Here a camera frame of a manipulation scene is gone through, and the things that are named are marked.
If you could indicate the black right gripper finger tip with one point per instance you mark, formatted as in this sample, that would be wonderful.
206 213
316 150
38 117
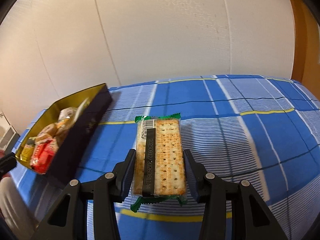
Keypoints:
8 162

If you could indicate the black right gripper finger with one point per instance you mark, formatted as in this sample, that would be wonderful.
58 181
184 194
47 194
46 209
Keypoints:
251 217
67 218

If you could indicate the tan pastry packet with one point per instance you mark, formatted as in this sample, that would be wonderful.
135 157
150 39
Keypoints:
47 132

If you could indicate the green cracker packet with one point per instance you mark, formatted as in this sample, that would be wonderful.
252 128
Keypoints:
159 173

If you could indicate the clear orange nut packet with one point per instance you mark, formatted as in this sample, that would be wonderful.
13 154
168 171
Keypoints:
66 117

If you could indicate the yellow green snack packet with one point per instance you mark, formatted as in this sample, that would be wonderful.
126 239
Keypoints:
28 150

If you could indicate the large red snack packet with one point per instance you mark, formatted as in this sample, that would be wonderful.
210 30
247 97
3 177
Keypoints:
43 154

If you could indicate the gold tin box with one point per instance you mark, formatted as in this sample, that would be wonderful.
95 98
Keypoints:
91 104

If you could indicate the blue plaid tablecloth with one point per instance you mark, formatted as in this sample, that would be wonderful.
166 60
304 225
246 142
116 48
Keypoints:
259 128

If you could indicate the wooden door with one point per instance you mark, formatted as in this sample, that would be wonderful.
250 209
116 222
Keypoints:
306 56

